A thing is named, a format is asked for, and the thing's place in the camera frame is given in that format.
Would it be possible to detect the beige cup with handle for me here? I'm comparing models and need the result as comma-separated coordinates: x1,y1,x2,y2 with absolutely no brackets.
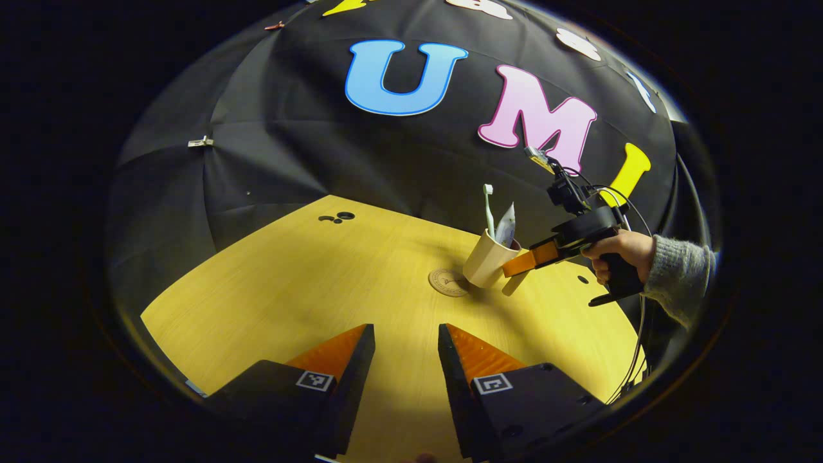
462,230,532,297

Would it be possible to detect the black backdrop cloth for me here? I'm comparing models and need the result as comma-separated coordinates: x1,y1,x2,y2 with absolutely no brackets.
106,0,714,309

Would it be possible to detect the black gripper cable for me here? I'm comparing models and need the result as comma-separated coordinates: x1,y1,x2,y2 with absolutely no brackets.
579,168,651,404

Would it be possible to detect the wooden desktop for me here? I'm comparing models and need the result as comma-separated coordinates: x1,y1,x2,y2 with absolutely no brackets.
140,195,646,463

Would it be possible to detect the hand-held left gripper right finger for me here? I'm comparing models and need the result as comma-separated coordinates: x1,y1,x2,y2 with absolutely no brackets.
439,323,608,460

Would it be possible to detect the white toothpaste tube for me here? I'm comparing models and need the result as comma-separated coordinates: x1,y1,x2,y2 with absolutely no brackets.
494,203,517,249

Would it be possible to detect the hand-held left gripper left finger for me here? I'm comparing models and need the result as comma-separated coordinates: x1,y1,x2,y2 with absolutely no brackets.
203,323,375,458

